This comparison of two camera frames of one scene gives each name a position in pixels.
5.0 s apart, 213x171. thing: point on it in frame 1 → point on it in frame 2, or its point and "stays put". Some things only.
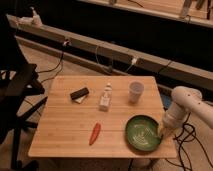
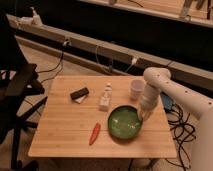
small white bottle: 106,99 stays put
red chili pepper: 95,133 stays put
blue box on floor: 166,99 stays put
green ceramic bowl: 143,132 → 124,121
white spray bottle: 36,18 stays put
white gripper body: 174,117 → 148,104
